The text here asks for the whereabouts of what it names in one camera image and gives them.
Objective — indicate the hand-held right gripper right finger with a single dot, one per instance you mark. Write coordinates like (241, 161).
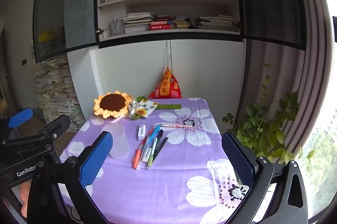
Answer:
(238, 158)

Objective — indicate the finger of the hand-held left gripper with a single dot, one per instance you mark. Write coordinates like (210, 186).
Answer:
(19, 116)
(52, 128)

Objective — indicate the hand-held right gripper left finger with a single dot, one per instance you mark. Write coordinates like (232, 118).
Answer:
(96, 158)

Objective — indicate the frosted plastic cup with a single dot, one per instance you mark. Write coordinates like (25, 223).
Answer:
(117, 141)

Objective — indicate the orange pen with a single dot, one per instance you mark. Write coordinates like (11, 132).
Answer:
(137, 158)

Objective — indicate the white correction tape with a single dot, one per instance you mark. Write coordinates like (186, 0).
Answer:
(141, 132)

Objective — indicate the red pen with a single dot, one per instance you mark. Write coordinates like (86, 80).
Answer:
(146, 138)

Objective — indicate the green pen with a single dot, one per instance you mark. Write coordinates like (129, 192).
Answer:
(151, 158)

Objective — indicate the blue pen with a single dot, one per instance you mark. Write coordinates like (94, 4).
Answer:
(154, 133)

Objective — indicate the black pen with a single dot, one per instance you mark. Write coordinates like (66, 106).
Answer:
(162, 147)
(159, 136)

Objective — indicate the pink patterned pen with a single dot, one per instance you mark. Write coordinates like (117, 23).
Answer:
(176, 125)

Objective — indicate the person's left hand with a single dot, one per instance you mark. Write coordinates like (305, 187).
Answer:
(26, 195)

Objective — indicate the pile of papers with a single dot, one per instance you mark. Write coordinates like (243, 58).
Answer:
(55, 92)

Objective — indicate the wooden door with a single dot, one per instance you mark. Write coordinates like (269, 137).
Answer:
(5, 76)

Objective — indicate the green leafy plant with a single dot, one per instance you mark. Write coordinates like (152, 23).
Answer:
(266, 124)

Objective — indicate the crochet sunflower with card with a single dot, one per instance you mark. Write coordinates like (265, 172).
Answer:
(112, 103)

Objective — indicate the white ribbon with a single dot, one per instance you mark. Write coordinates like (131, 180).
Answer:
(131, 108)

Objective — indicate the purple floral tablecloth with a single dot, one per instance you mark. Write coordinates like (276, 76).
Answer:
(158, 187)

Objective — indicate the sunflower print card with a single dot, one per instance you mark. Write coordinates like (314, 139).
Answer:
(146, 107)

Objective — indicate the window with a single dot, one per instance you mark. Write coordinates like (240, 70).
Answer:
(326, 134)

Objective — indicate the red pyramid pouch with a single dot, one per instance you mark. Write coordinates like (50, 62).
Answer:
(165, 87)

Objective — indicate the pale curtain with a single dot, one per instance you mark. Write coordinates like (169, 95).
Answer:
(302, 69)

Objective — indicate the clear pen holder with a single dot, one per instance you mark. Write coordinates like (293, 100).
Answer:
(117, 26)

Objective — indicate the tall stack of white books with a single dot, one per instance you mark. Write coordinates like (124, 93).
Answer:
(137, 23)

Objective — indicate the wide stack of magazines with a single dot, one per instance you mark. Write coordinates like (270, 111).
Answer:
(216, 23)

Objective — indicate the stack of yellow books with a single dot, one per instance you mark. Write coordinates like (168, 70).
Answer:
(183, 23)

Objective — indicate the stack of red books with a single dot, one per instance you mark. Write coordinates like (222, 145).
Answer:
(162, 26)

